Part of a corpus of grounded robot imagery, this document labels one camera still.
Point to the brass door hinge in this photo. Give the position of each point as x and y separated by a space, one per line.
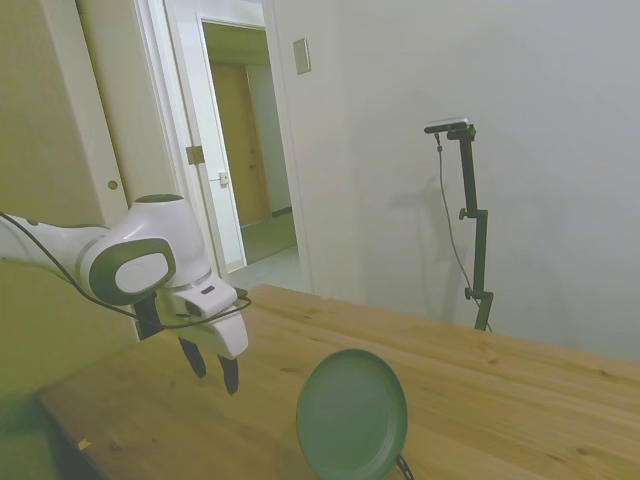
195 155

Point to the white door with latch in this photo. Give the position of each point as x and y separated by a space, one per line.
220 150

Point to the brown wooden hallway door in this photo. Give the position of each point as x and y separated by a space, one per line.
240 145

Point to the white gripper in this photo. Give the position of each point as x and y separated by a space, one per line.
220 330

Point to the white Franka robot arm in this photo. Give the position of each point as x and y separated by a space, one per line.
150 225

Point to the black camera stand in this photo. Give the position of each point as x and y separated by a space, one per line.
480 250
443 190

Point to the teal round plate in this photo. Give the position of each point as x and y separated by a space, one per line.
350 415

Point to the white wall switch plate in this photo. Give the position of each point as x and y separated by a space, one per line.
301 56

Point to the white door with round pull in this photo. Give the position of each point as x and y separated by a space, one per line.
110 125

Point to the grey stereo camera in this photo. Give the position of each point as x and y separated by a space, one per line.
446 124

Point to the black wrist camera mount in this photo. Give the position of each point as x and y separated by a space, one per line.
147 316

